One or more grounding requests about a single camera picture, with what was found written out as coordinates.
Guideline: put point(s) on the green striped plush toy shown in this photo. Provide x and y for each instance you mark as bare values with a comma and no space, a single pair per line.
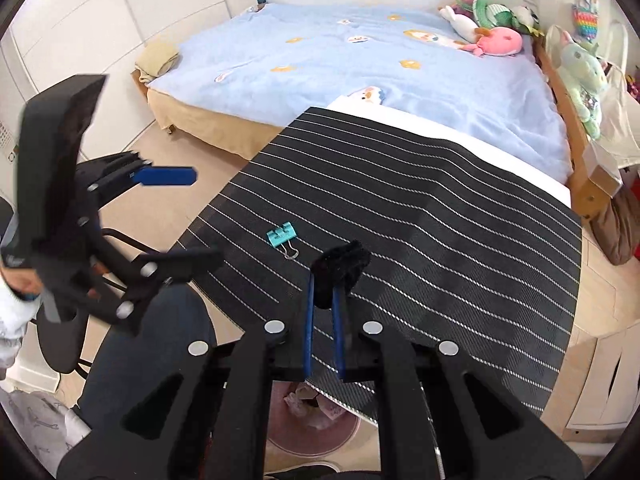
487,10

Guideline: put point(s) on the wooden bed frame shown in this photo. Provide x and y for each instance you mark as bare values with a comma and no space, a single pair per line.
580,160

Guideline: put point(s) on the white canvas bag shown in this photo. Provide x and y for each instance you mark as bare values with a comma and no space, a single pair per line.
620,110

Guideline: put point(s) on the pastel unicorn plush toy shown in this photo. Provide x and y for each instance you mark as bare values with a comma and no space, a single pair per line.
582,75

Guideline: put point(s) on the white drawer cabinet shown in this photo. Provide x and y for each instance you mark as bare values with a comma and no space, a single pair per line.
605,385

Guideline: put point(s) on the rainbow bubble bag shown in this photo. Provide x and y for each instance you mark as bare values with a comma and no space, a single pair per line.
586,22

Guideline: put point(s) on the brown bag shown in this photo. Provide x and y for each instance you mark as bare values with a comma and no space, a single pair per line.
620,230

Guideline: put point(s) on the beige bed sheet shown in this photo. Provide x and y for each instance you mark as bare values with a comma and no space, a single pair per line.
210,125

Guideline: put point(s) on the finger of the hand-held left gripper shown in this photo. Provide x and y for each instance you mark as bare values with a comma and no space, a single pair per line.
170,267
165,176

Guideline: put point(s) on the pink fish plush toy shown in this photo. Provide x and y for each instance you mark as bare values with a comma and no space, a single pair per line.
500,40

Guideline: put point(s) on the white wardrobe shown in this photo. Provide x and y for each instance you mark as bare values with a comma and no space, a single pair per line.
75,20

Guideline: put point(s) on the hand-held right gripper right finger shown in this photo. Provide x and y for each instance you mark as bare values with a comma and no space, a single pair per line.
340,335

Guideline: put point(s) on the white green plush toy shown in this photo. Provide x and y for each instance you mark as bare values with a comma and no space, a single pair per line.
525,15

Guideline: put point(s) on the black striped placemat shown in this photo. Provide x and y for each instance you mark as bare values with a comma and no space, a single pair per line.
425,210

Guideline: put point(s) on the dark shoe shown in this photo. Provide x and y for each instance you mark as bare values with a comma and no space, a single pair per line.
300,472

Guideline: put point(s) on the beige folded cloth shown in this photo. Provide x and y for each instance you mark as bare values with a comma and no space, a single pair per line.
157,57

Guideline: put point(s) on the white printed bag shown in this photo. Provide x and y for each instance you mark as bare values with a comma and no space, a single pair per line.
40,415

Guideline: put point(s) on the person's left hand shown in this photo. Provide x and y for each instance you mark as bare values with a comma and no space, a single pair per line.
22,282

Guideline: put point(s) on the silver metal box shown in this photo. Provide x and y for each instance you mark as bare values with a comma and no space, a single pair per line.
602,170

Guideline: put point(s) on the pink trash bin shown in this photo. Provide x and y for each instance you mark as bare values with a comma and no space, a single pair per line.
320,440

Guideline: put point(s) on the teal binder clip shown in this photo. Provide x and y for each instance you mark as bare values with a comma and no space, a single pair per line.
281,235

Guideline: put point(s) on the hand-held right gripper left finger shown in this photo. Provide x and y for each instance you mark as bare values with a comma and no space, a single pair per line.
308,330

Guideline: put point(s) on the white seal plush toy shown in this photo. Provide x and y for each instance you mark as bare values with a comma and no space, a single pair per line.
462,25

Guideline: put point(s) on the bed with blue blanket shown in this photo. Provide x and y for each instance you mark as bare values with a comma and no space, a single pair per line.
350,60

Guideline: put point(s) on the black fuzzy cloth piece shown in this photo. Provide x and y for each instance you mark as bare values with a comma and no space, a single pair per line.
345,265

